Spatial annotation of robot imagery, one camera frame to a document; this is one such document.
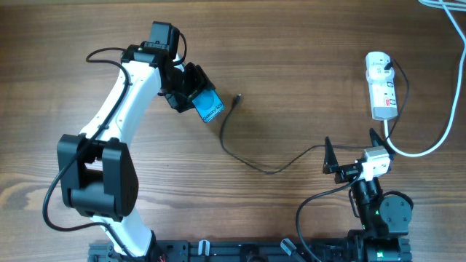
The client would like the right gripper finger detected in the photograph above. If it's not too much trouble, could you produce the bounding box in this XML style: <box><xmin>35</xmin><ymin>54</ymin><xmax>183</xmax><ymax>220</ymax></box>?
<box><xmin>323</xmin><ymin>136</ymin><xmax>339</xmax><ymax>174</ymax></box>
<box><xmin>369</xmin><ymin>128</ymin><xmax>396</xmax><ymax>159</ymax></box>

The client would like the smartphone with teal screen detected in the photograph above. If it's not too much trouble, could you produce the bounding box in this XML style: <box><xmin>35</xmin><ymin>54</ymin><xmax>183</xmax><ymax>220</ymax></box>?
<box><xmin>192</xmin><ymin>90</ymin><xmax>224</xmax><ymax>123</ymax></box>

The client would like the black USB charging cable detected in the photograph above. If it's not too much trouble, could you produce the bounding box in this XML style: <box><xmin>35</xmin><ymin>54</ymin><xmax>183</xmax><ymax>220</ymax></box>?
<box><xmin>220</xmin><ymin>59</ymin><xmax>410</xmax><ymax>175</ymax></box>

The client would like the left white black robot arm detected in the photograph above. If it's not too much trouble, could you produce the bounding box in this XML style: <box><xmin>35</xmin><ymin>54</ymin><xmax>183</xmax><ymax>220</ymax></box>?
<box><xmin>52</xmin><ymin>22</ymin><xmax>224</xmax><ymax>261</ymax></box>

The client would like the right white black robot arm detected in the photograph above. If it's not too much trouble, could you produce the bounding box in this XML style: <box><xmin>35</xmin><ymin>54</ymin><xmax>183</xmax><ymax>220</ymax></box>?
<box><xmin>323</xmin><ymin>129</ymin><xmax>414</xmax><ymax>262</ymax></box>

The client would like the white USB charger adapter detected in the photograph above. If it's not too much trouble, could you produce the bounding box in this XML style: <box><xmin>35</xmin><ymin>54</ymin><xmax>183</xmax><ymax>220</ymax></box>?
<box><xmin>366</xmin><ymin>65</ymin><xmax>395</xmax><ymax>84</ymax></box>

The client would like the white power strip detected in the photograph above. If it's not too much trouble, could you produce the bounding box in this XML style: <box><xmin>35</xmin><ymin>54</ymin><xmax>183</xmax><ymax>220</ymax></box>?
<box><xmin>366</xmin><ymin>52</ymin><xmax>398</xmax><ymax>121</ymax></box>

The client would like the white power strip cord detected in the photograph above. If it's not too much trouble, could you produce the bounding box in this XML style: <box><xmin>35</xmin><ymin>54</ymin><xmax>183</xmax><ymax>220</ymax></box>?
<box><xmin>383</xmin><ymin>0</ymin><xmax>466</xmax><ymax>159</ymax></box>

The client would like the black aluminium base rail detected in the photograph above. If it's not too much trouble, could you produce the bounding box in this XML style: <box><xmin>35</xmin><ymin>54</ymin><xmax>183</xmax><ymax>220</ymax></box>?
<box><xmin>88</xmin><ymin>237</ymin><xmax>413</xmax><ymax>262</ymax></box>

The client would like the white cables top right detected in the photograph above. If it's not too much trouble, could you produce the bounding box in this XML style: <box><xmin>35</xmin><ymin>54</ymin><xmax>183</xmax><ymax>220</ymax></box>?
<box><xmin>417</xmin><ymin>0</ymin><xmax>466</xmax><ymax>12</ymax></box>

